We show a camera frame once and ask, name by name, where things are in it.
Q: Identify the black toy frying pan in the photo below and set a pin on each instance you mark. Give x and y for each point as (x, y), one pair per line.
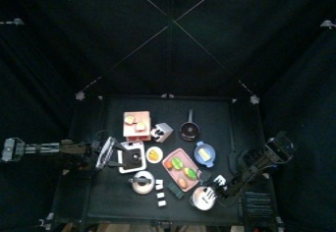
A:
(189, 131)

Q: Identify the white toy toaster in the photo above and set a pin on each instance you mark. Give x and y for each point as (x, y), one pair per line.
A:
(161, 132)

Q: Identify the grey frame corner bracket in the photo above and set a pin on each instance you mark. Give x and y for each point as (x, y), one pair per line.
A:
(80, 95)
(253, 99)

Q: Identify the grey frame clamp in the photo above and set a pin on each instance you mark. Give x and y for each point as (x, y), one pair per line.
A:
(16, 21)
(326, 23)

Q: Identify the toy pot with pale inside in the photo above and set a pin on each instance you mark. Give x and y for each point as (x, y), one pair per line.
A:
(198, 202)

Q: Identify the grey frame middle bracket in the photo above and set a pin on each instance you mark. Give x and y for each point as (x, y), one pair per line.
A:
(166, 95)

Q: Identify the small white plate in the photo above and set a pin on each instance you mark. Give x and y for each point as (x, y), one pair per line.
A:
(158, 151)

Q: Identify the toy bread slice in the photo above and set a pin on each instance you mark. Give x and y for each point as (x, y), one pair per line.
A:
(128, 120)
(140, 126)

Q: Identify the silver toy kettle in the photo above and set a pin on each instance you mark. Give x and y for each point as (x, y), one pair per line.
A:
(141, 185)

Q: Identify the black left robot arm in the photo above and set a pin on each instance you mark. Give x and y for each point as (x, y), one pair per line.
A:
(38, 148)

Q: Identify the white text label sticker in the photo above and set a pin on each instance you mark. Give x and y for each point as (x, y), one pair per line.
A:
(257, 204)

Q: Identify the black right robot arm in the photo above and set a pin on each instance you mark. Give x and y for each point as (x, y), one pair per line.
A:
(262, 163)

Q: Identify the pink wooden cutting board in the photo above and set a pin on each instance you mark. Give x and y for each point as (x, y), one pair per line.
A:
(133, 131)

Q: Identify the green yellow toy vegetable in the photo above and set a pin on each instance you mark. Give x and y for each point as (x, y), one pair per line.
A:
(189, 173)

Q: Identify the yellow toy butter block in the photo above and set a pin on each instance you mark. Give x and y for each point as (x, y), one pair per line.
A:
(204, 154)

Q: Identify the small white cube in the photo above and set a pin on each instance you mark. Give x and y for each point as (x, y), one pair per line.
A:
(158, 187)
(160, 195)
(161, 203)
(158, 182)

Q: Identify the dark green block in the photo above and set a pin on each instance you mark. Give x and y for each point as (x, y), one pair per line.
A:
(176, 191)

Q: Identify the pink toy tray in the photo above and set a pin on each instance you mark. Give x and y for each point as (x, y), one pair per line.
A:
(178, 174)

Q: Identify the blue toy bowl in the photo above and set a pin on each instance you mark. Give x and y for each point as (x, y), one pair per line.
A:
(209, 159)

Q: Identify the orange toy food slice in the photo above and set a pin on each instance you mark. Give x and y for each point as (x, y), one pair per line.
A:
(152, 155)

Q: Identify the brown toy potato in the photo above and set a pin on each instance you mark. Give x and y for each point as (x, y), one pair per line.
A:
(182, 183)

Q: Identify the white toy stove black top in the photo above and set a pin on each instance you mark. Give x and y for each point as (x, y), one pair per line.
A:
(130, 157)

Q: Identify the orange toy carrot piece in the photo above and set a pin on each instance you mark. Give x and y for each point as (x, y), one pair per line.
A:
(168, 164)

